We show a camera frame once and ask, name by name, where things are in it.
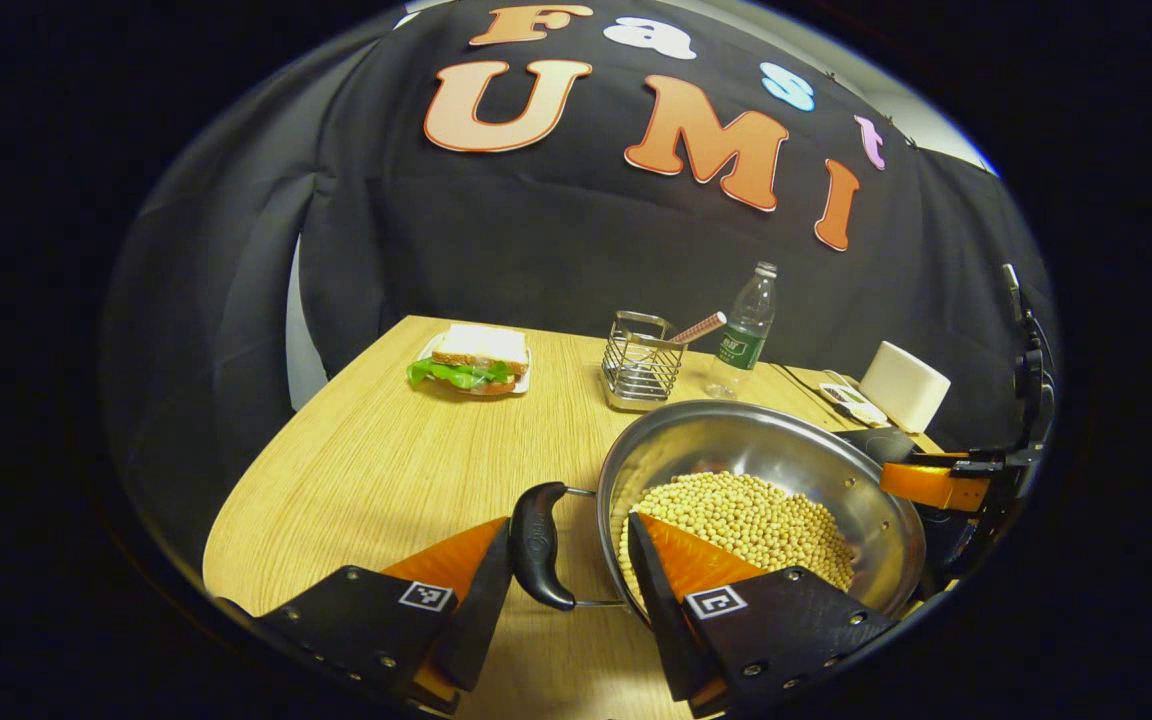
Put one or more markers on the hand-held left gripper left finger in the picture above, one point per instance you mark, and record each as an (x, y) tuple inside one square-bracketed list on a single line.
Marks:
[(481, 610)]

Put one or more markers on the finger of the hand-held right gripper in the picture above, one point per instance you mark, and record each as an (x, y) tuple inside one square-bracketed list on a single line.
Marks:
[(936, 488)]

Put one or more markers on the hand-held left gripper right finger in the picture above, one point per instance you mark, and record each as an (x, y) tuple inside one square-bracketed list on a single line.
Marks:
[(656, 610)]

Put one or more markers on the pile of yellow soybeans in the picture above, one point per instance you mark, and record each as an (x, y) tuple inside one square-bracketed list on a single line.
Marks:
[(756, 515)]

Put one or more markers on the white rounded box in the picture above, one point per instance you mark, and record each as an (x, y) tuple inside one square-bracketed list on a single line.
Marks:
[(904, 385)]

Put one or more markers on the white divided dish with beans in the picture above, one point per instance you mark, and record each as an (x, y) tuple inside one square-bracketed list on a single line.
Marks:
[(851, 400)]

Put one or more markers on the clear plastic water bottle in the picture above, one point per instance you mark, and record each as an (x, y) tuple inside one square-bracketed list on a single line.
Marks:
[(741, 340)]

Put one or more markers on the sandwich with lettuce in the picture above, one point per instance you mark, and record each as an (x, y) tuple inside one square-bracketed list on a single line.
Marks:
[(476, 355)]

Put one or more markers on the striped paper straw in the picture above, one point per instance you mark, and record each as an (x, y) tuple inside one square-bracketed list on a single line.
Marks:
[(701, 327)]

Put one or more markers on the black backdrop cloth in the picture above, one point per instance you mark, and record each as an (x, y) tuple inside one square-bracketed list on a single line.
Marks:
[(556, 260)]

